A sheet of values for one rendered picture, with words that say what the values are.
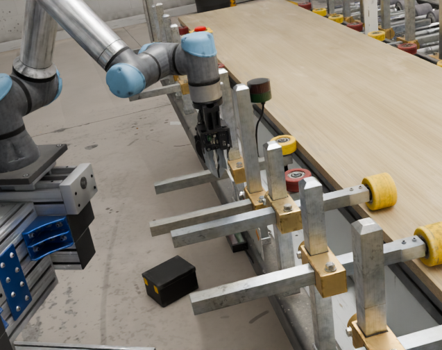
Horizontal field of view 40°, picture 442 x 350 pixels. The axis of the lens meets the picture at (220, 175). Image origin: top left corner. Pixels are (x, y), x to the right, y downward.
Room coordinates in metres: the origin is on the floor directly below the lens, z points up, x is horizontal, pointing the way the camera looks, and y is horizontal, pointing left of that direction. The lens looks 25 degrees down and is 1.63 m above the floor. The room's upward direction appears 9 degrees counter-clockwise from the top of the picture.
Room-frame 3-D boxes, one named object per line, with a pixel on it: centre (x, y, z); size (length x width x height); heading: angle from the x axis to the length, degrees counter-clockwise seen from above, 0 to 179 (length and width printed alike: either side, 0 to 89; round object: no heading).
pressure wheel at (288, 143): (1.73, -0.21, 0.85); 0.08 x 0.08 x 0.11
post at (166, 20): (2.99, 0.14, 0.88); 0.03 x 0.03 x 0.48; 9
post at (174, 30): (2.74, 0.10, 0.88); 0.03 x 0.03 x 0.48; 9
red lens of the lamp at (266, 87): (1.51, -0.13, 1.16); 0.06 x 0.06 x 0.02
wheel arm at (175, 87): (2.69, 0.14, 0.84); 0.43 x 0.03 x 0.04; 99
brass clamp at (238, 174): (1.73, -0.05, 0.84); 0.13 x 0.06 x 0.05; 9
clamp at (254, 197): (1.48, -0.09, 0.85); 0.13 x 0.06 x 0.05; 9
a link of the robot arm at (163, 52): (1.42, 0.10, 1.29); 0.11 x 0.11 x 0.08; 57
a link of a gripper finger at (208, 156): (1.37, 0.02, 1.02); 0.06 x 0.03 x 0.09; 7
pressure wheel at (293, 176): (1.48, -0.20, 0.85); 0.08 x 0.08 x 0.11
